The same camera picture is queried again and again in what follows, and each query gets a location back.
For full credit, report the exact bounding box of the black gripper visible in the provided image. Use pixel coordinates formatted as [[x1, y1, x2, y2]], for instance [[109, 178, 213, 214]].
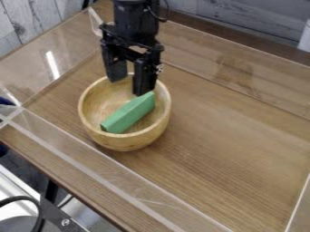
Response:
[[98, 0, 164, 96]]

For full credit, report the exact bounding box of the green rectangular block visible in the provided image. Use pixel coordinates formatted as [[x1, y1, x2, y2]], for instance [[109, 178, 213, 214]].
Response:
[[98, 92, 155, 134]]

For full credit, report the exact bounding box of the light wooden bowl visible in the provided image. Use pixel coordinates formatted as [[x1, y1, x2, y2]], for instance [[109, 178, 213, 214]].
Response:
[[77, 73, 172, 151]]

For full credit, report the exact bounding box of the clear acrylic tray wall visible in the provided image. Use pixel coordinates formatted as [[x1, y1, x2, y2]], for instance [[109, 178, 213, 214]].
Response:
[[0, 13, 310, 232]]

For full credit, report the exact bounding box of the black metal bracket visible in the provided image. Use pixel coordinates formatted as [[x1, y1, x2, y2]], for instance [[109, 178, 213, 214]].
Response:
[[37, 198, 89, 232]]

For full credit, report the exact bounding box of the black cable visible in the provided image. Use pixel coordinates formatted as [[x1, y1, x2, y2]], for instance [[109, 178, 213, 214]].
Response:
[[0, 195, 45, 232]]

